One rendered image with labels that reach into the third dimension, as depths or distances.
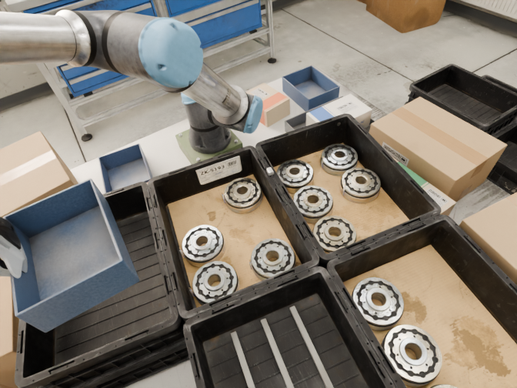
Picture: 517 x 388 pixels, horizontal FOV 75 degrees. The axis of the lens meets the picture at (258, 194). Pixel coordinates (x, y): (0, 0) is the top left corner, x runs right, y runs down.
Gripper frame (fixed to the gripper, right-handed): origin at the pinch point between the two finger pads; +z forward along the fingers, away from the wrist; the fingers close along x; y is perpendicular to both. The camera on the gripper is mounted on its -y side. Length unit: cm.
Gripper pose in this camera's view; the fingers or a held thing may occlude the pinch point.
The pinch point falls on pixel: (16, 265)
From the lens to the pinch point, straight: 64.8
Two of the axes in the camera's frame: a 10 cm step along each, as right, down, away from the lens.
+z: 1.5, 6.0, 7.9
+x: 8.5, -4.9, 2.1
